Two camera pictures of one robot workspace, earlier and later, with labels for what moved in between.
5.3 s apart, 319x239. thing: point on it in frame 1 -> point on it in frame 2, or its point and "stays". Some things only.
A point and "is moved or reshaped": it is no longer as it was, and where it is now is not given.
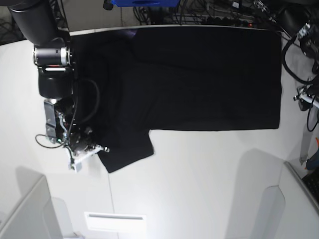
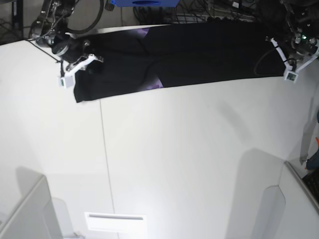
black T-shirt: (130, 81) is moved or reshaped
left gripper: (80, 140) -> (70, 50)
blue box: (145, 3) stays
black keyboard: (311, 180) stays
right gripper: (306, 100) -> (302, 44)
